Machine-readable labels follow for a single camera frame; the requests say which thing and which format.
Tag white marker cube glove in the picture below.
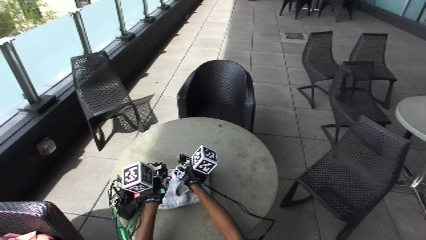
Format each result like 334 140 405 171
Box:
120 161 156 194
189 144 220 176

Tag group of dark chairs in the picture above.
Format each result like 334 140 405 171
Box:
278 0 357 23

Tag black device box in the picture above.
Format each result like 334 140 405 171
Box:
116 189 144 221

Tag green cable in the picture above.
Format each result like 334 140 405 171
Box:
108 179 142 240

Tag white marker cube right glove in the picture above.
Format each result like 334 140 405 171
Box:
189 144 220 176

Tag black mesh armless chair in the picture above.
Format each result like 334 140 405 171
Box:
69 50 146 152

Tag person's left hand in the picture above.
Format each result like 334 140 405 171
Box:
142 162 170 205

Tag round white side table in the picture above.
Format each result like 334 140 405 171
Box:
394 95 426 214

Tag light grey cloth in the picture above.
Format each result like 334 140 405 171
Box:
157 167 202 211

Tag frosted glass railing panel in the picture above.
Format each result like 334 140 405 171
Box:
0 54 29 127
11 13 85 98
80 0 124 54

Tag round wall light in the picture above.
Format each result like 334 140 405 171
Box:
36 137 59 157

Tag pink cloth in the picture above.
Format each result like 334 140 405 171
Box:
0 231 56 240

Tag black woven armchair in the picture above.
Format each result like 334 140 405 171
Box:
0 200 87 240
176 59 257 133

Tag white marker cube left glove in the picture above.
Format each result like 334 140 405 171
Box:
120 161 156 194

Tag person's right hand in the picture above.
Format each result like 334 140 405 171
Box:
176 153 210 190

